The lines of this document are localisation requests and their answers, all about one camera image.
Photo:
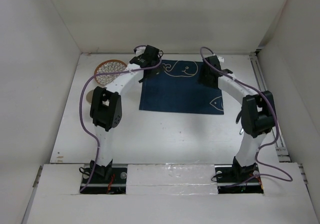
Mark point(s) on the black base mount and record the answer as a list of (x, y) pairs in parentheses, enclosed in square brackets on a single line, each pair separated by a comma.
[(228, 182), (109, 180)]

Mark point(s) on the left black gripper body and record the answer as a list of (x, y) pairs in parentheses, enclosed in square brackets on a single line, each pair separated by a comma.
[(155, 72)]

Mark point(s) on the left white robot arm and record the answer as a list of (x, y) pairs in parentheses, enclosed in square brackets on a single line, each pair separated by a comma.
[(106, 107)]

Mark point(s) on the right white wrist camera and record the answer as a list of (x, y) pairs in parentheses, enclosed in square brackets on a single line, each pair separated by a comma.
[(221, 59)]

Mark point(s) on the blue whale cloth napkin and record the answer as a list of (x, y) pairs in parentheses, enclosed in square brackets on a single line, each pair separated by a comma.
[(176, 89)]

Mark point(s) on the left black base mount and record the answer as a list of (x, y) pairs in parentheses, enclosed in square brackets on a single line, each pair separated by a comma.
[(109, 180)]

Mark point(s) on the beige ceramic cup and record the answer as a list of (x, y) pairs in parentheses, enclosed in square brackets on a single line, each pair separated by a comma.
[(89, 96)]

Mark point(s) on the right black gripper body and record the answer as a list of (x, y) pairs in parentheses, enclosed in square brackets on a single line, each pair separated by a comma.
[(203, 78)]

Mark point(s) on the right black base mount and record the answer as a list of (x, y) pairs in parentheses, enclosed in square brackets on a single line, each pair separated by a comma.
[(228, 182)]

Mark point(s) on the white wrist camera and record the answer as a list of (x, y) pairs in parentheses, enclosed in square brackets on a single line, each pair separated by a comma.
[(139, 50), (221, 59)]

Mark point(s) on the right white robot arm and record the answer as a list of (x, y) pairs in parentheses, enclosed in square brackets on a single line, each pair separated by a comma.
[(256, 114)]

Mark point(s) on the floral orange-rimmed plate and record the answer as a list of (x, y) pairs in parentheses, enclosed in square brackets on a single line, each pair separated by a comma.
[(109, 66)]

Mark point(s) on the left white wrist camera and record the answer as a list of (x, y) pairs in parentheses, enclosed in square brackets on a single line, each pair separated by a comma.
[(139, 50)]

